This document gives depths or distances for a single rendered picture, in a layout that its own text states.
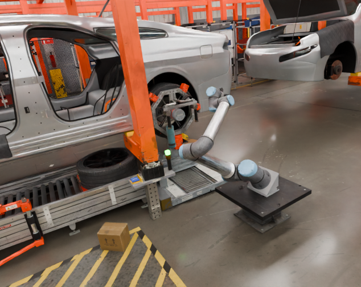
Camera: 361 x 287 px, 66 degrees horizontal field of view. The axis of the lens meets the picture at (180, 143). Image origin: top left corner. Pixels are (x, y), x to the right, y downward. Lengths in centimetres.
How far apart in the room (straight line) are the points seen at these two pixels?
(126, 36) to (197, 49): 114
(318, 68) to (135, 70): 329
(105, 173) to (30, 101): 99
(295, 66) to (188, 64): 217
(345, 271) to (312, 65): 339
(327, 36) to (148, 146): 344
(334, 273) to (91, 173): 225
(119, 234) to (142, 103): 117
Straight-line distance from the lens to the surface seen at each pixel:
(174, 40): 333
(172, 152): 355
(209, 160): 220
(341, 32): 530
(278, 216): 279
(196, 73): 345
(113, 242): 259
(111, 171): 292
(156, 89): 323
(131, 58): 257
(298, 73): 504
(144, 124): 267
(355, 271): 246
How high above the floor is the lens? 166
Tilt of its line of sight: 21 degrees down
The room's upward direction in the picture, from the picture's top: 7 degrees counter-clockwise
